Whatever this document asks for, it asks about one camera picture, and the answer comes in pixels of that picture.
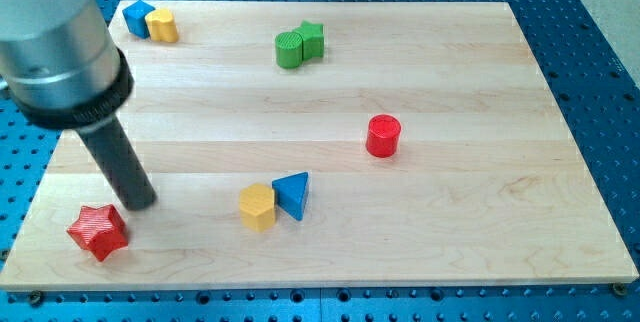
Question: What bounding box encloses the red star block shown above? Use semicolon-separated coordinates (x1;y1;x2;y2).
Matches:
67;204;129;262

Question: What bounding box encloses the yellow hexagon block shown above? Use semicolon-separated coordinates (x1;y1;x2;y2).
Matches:
239;183;276;232

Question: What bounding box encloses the green star block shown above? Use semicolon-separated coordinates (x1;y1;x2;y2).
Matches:
294;20;325;61

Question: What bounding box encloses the wooden board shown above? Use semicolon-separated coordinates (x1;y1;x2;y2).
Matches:
1;1;638;291

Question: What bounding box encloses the blue triangle block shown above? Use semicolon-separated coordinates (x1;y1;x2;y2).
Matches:
271;172;309;221

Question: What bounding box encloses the red cylinder block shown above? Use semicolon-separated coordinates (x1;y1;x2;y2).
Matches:
365;114;402;158

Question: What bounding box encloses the green cylinder block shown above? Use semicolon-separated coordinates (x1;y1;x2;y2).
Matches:
275;31;303;69

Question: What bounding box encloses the yellow heart block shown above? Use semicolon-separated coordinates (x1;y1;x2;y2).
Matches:
145;8;179;43

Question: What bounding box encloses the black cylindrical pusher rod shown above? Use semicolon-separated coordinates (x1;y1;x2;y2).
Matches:
76;115;156;211

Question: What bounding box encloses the blue cube block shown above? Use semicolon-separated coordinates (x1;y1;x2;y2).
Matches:
122;0;155;39

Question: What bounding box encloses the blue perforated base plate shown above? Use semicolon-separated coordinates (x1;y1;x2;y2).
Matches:
1;0;639;321

